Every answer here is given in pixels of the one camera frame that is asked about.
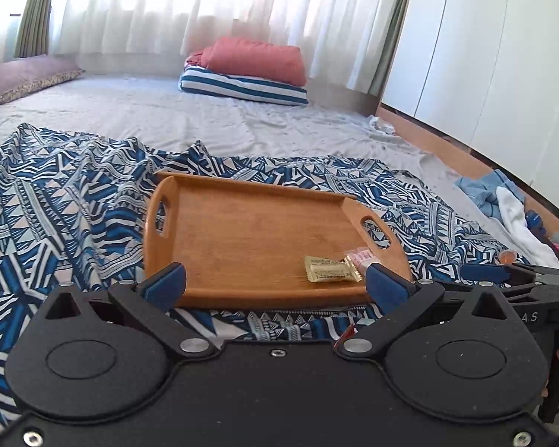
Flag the blue white striped pillow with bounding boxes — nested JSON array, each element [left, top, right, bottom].
[[179, 66, 309, 106]]

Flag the gold snack packet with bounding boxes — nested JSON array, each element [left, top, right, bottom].
[[304, 255, 364, 285]]

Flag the grey bed sheet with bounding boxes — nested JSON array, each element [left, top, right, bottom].
[[0, 72, 508, 243]]

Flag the wooden tray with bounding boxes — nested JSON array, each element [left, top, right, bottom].
[[143, 171, 413, 310]]

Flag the green curtain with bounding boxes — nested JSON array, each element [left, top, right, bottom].
[[14, 0, 59, 59], [368, 0, 417, 98]]

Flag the red pillow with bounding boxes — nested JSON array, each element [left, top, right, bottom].
[[185, 36, 307, 87]]

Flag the white sheer curtain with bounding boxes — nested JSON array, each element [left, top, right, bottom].
[[51, 0, 404, 89]]

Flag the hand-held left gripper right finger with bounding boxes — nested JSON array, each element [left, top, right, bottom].
[[333, 263, 522, 359]]

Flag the crumpled white tissue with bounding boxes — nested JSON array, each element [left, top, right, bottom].
[[366, 115, 397, 136]]

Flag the pink white snack packet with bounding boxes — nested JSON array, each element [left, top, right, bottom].
[[344, 249, 378, 275]]

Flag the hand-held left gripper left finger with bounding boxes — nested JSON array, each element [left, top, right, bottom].
[[40, 263, 224, 359]]

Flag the white wardrobe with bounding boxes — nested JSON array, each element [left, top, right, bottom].
[[382, 0, 559, 224]]

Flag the light blue cloth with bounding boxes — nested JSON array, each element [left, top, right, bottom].
[[454, 169, 525, 219]]

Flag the red blue small items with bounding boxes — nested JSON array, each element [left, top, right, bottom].
[[524, 209, 559, 257]]

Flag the purple pillow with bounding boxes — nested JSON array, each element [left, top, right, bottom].
[[0, 56, 85, 105]]

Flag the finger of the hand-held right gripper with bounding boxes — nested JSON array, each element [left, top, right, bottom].
[[462, 263, 536, 290], [510, 262, 559, 276]]

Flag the long red snack packet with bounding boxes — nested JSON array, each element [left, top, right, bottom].
[[334, 325, 357, 350]]

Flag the wooden bed frame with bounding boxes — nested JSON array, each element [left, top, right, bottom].
[[376, 105, 559, 266]]

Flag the blue white patterned blanket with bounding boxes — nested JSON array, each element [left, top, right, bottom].
[[0, 122, 532, 424]]

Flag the white towel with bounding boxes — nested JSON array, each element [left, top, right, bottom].
[[494, 186, 559, 271]]

